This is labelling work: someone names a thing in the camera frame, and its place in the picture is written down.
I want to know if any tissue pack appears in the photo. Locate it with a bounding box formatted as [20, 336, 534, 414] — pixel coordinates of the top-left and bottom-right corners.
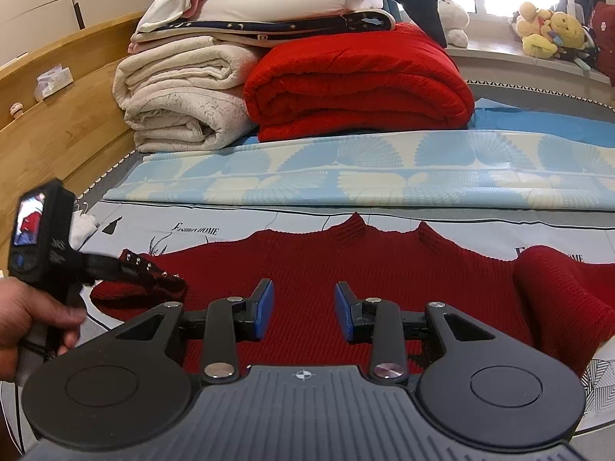
[34, 64, 74, 103]

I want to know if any wooden bed frame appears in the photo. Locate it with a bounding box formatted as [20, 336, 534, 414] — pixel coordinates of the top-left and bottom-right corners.
[0, 10, 160, 234]

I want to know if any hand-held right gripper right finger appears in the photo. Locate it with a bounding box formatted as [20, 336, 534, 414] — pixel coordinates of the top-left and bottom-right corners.
[334, 281, 496, 383]

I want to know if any white printed bed sheet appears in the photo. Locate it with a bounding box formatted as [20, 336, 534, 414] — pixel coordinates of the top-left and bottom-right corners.
[0, 196, 615, 445]

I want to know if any yellow duck plush toy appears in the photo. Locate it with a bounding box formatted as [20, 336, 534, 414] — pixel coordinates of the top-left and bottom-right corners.
[516, 2, 559, 59]

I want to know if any person's left hand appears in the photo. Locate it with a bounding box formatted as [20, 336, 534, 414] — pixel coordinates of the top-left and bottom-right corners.
[0, 277, 88, 381]

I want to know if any white pillow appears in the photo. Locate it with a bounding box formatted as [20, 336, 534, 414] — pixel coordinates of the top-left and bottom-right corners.
[199, 0, 386, 23]

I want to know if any red folded blanket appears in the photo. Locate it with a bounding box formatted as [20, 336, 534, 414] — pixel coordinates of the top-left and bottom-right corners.
[243, 22, 477, 143]

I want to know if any navy star print blanket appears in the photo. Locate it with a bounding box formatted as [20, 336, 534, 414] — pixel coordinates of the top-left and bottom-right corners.
[129, 8, 397, 52]

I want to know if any white folded cloth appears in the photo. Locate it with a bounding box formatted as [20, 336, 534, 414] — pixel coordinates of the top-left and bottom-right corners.
[136, 0, 213, 35]

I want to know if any dark red cushion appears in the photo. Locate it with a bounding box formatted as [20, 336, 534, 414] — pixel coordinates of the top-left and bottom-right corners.
[588, 2, 615, 88]

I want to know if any cream fleece folded blanket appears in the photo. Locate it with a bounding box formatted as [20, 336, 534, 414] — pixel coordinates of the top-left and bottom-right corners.
[113, 36, 263, 103]

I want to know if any yellow round face plush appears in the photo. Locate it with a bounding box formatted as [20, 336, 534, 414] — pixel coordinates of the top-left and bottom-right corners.
[549, 10, 588, 53]

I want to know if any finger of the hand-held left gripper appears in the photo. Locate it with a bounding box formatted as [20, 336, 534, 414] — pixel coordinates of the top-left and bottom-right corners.
[96, 249, 189, 298]

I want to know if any blue shell pattern mat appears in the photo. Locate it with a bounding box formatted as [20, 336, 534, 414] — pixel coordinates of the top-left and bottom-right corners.
[103, 97, 615, 215]

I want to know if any white plush toy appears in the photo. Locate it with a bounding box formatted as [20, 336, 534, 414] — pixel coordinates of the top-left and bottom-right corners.
[436, 0, 471, 49]

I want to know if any dark red knit sweater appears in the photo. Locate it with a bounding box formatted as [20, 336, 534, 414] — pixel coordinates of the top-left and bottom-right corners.
[90, 212, 609, 381]

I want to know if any white wardrobe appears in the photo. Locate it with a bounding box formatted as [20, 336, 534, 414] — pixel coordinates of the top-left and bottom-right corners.
[0, 0, 194, 66]

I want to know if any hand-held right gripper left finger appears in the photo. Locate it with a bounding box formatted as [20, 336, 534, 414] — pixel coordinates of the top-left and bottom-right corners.
[114, 279, 276, 384]

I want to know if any cream textured folded blanket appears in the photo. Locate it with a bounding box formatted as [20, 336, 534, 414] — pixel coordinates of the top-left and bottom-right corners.
[123, 87, 261, 153]

